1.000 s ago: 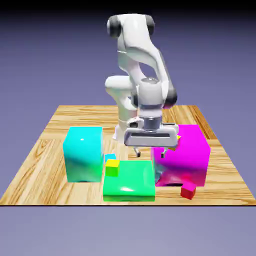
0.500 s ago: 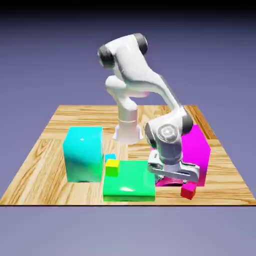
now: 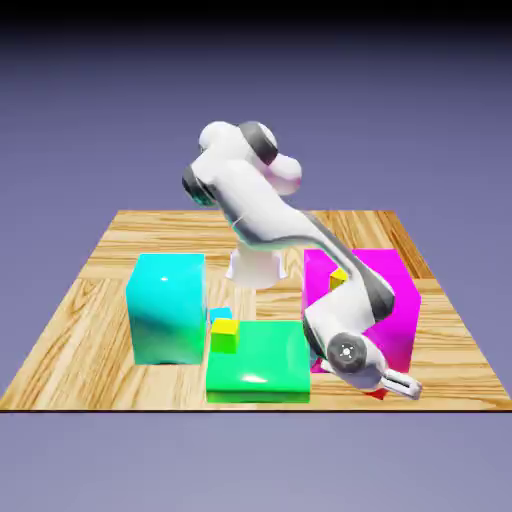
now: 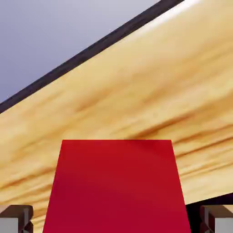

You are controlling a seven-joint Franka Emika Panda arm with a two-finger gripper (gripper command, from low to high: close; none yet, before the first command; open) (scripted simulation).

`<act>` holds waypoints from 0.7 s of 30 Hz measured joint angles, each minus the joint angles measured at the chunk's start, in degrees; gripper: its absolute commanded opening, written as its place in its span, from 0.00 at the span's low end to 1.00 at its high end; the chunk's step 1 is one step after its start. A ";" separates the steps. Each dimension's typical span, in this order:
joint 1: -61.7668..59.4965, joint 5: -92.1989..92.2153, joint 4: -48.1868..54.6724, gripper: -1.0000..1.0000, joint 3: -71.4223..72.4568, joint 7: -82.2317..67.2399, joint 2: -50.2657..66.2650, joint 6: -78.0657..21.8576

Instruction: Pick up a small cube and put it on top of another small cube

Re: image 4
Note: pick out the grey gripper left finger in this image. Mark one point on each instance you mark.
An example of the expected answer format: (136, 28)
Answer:
(13, 218)

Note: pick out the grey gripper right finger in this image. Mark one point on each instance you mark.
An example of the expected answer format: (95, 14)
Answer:
(216, 219)

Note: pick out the small red cube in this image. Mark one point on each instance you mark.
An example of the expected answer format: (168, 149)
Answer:
(116, 187)

